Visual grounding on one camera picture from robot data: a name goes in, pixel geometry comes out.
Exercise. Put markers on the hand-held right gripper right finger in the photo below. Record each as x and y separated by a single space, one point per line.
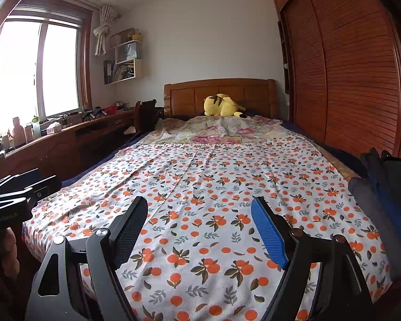
269 234

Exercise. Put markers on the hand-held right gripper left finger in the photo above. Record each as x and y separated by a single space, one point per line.
131 229

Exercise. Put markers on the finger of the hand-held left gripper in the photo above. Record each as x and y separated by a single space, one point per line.
48 187
18 178

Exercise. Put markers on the person's left hand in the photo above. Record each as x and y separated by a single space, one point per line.
5 245

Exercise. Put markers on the wooden desk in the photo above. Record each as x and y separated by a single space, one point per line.
53 153

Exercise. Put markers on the beige bottle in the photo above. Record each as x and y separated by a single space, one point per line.
19 132

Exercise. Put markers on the tissue box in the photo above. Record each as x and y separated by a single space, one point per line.
52 128

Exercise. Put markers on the orange print bed sheet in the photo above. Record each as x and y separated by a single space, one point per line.
204 180

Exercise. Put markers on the black device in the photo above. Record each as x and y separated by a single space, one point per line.
93 113

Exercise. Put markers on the red basket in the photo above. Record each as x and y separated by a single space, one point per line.
109 110

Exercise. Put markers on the grey cloth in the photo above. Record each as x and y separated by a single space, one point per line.
371 207

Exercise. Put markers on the window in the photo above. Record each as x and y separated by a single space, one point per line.
36 73

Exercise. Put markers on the pink floral blanket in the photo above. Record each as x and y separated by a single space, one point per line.
220 130

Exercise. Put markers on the wooden chair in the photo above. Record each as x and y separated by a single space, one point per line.
146 113

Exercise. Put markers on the blue cloth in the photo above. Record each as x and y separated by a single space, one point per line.
387 195

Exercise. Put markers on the yellow plush toy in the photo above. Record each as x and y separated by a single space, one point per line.
222 106

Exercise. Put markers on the row of books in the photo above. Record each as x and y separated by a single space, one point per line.
123 72

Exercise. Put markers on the wooden headboard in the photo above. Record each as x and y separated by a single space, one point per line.
183 97

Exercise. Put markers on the grey paper bag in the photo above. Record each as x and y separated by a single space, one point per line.
129 51

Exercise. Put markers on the tied beige curtain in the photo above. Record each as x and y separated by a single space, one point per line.
103 30

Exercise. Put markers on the wooden slatted wardrobe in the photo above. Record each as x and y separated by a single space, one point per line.
347 63

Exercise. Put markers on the white wall shelf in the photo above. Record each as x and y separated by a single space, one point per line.
137 67

